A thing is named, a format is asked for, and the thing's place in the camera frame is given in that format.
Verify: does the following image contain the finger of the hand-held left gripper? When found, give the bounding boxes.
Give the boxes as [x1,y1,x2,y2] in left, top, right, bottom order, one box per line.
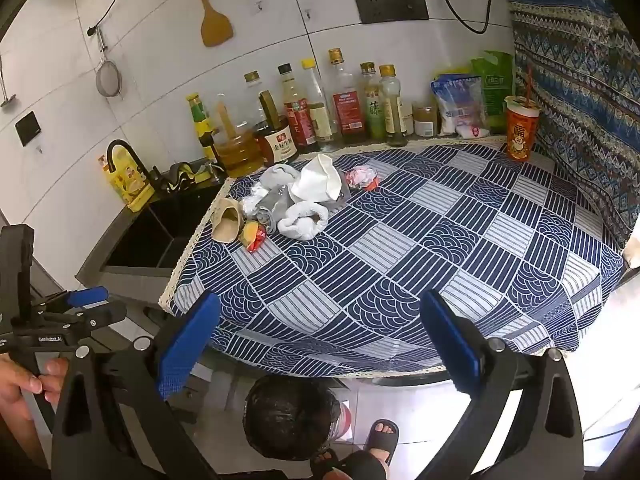
[31,286,110,317]
[42,302,128,343]

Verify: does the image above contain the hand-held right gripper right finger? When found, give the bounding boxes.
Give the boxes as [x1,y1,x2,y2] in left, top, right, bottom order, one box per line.
[419,289,586,480]

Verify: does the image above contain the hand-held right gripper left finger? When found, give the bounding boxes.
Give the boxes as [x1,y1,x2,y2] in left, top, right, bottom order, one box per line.
[50,291,223,480]

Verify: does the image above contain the orange snack wrapper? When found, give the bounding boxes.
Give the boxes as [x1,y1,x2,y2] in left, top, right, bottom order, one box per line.
[241,221,267,252]

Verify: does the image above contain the brown paper cup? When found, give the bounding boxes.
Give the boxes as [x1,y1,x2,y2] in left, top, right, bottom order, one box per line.
[211,197,244,243]

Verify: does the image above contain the silver foil wrapper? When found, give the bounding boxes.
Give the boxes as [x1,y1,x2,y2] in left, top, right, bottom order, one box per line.
[239,184,293,235]

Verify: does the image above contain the white tissue wad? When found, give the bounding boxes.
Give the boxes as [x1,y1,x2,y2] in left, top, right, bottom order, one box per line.
[276,199,330,240]

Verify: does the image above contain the pink red wrapper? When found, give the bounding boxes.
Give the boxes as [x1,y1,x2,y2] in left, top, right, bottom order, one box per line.
[346,165,379,192]

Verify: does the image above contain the grey tissue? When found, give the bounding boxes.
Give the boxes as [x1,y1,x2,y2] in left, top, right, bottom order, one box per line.
[260,164,303,196]

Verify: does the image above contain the crushed white paper cup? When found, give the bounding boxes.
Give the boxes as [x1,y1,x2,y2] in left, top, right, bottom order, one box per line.
[289,153,346,203]

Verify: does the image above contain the person's left hand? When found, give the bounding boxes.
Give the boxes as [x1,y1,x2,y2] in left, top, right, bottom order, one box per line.
[0,356,69,423]

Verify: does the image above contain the black kitchen sink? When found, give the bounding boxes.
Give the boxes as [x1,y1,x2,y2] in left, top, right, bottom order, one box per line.
[75,180,231,281]

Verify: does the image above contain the blue checked tablecloth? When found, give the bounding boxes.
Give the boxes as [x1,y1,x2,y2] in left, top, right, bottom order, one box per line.
[159,137,626,378]

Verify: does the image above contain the person's right foot black sandal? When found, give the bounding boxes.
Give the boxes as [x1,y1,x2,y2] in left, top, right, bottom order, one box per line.
[364,419,401,466]

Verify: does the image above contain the person's foot black sandal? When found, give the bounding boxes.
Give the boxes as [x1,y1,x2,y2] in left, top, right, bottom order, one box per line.
[364,419,401,466]
[310,447,388,480]

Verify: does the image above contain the black yellow cloth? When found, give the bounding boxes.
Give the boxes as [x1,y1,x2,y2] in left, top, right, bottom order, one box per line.
[167,161,198,192]

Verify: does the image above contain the person's left foot black sandal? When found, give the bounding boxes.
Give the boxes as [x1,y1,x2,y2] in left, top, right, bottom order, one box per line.
[310,447,388,480]

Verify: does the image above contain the black faucet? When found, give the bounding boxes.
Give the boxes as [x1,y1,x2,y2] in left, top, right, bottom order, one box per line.
[106,139,171,193]

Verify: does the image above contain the metal hanging utensil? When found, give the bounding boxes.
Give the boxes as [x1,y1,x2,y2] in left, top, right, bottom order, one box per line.
[0,55,18,108]

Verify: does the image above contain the clear cooking oil jug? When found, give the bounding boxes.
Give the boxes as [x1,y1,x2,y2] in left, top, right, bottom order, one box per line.
[214,92,266,173]

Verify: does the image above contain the metal mesh strainer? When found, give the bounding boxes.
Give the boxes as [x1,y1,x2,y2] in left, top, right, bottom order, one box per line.
[95,27,122,97]

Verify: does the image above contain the green bottle yellow label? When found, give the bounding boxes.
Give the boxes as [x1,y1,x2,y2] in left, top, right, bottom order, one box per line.
[186,92,218,161]

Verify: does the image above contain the orange paper cup with straw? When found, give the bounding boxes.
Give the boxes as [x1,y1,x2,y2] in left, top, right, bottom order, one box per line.
[503,65,542,162]

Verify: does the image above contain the small glass jar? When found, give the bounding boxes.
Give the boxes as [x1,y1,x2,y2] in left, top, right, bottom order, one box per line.
[412,105,438,138]

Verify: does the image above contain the dark sauce jug red label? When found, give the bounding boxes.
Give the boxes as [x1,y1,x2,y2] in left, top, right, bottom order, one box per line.
[253,91,299,166]

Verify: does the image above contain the yellow cap bottle olive contents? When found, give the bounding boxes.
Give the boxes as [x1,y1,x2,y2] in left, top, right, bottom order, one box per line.
[378,64,410,147]

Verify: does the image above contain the white blue plastic bag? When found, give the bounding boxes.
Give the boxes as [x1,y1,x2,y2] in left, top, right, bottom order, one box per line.
[431,74,493,140]

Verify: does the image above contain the gold cap bottle green label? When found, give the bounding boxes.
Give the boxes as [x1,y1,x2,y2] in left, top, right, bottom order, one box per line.
[359,62,387,142]

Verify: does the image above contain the black cap bottle red label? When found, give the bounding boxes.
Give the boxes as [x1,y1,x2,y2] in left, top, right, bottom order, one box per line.
[277,63,318,153]

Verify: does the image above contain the tall clear bottle yellow cap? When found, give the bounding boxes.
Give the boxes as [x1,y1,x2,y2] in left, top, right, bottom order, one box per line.
[301,58,341,153]

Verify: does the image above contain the gold cap bottle red label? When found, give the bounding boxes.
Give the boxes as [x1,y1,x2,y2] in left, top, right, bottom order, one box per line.
[327,48,366,146]

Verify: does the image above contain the green plastic bag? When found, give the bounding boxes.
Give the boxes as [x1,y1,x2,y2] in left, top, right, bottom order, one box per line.
[470,50,516,133]

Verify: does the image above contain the short clear bottle yellow cap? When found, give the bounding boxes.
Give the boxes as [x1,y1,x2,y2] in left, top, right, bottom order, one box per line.
[244,71,266,126]

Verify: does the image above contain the blue patterned curtain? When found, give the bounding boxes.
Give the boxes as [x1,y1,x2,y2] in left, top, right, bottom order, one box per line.
[500,0,640,248]

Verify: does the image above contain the wooden spatula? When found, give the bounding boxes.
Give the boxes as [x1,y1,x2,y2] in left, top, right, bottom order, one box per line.
[184,0,234,48]

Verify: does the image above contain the small black wall outlet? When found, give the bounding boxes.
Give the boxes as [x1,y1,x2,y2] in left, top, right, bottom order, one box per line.
[15,111,42,147]

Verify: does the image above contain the long black wall outlet panel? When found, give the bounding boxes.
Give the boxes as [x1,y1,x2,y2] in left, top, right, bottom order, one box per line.
[354,0,431,25]

